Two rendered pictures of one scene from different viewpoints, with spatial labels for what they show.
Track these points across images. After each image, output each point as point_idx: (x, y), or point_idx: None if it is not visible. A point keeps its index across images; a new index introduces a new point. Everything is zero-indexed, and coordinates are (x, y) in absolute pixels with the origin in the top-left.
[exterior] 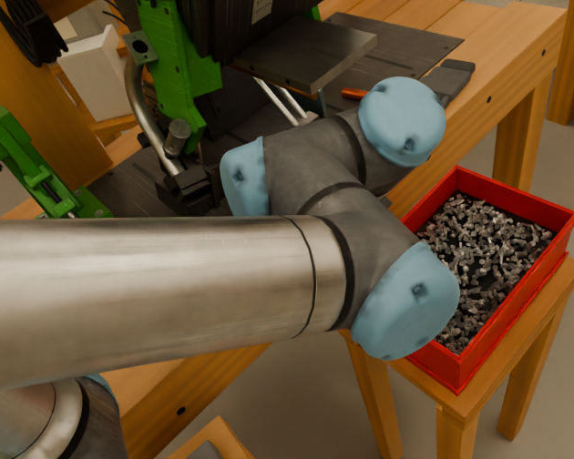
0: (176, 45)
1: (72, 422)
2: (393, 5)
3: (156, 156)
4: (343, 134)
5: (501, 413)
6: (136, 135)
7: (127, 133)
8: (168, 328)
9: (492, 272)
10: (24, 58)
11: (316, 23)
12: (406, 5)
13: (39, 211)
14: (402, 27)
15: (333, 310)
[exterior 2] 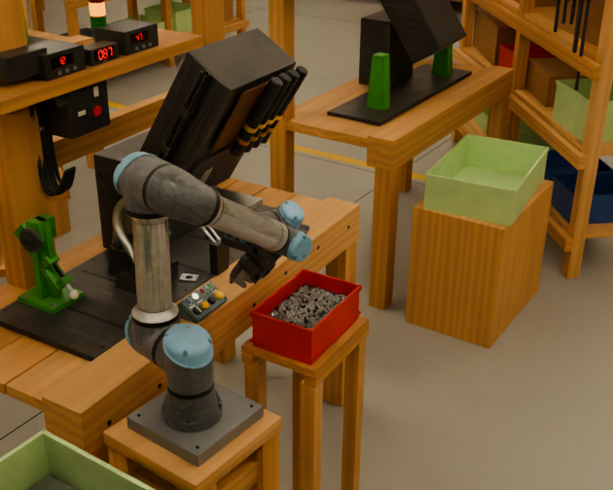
0: None
1: (177, 307)
2: (250, 192)
3: (99, 266)
4: (274, 214)
5: (342, 482)
6: (69, 257)
7: (59, 256)
8: (261, 227)
9: (324, 312)
10: (40, 191)
11: (227, 191)
12: (260, 192)
13: (8, 297)
14: (261, 204)
15: (285, 239)
